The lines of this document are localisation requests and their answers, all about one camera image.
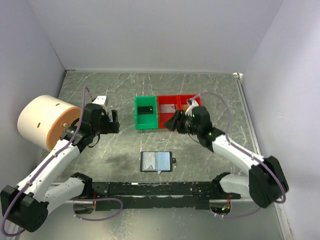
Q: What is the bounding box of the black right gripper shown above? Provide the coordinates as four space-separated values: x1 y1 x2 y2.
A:
162 109 201 136

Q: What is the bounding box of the silver VIP card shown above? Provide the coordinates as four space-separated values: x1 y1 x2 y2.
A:
159 104 176 114

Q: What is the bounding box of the gold VIP card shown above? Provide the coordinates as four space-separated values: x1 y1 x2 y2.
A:
182 104 188 112

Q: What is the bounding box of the black leather card holder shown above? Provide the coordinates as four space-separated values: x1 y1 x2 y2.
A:
140 151 177 174

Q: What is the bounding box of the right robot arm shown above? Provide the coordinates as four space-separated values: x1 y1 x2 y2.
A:
164 106 289 208

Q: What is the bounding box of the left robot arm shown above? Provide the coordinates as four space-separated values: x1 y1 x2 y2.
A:
0 103 120 236

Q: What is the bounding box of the black card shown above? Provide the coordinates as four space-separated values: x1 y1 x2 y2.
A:
137 105 154 115

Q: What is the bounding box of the red bin left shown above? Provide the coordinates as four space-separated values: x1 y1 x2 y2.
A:
156 95 178 129

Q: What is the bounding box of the red bin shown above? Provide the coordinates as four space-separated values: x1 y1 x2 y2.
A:
156 95 178 129
177 94 196 112

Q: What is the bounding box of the red bin right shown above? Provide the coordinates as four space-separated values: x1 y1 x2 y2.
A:
177 94 196 112

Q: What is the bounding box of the green bin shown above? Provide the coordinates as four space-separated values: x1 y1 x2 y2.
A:
134 95 158 130

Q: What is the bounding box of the white and orange cylinder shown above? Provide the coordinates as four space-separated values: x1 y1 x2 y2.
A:
17 95 81 152

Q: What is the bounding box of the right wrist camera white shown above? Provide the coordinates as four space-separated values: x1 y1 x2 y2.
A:
185 98 199 116

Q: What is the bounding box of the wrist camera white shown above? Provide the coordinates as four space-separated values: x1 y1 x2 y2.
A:
92 95 109 106
185 98 199 116

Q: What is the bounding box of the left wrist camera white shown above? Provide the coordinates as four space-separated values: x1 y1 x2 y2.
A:
92 95 109 106

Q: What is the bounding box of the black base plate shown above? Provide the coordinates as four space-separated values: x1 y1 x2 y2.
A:
82 180 241 211

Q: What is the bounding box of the aluminium rail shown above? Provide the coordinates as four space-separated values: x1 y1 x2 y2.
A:
49 183 251 203

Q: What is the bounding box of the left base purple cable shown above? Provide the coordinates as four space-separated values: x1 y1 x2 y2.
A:
72 197 124 221

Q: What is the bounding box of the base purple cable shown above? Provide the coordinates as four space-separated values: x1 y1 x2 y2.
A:
213 204 261 219
72 197 124 221

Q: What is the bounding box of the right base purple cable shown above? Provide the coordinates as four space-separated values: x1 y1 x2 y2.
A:
213 204 261 219

